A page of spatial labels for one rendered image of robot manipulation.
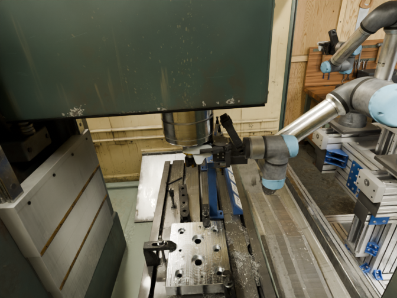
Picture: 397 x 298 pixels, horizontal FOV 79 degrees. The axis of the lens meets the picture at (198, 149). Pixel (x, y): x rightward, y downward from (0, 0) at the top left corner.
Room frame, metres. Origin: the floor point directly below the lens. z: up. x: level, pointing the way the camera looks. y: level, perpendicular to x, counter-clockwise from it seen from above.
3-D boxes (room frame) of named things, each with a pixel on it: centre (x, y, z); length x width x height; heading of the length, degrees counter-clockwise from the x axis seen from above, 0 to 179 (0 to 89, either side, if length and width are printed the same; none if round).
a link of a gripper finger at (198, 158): (0.66, 0.00, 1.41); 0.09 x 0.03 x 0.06; 103
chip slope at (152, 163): (1.34, 0.01, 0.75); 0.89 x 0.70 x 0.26; 89
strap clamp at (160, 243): (0.67, 0.18, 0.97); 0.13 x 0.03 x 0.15; 89
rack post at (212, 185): (0.92, -0.05, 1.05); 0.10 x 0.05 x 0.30; 89
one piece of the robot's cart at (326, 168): (1.34, -0.97, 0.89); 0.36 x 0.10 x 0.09; 89
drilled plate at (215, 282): (0.65, 0.03, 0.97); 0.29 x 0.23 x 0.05; 179
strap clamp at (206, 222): (0.82, -0.01, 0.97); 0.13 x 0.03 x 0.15; 179
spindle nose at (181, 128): (0.69, 0.03, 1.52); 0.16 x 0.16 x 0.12
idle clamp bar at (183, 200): (0.99, 0.10, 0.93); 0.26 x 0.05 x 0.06; 4
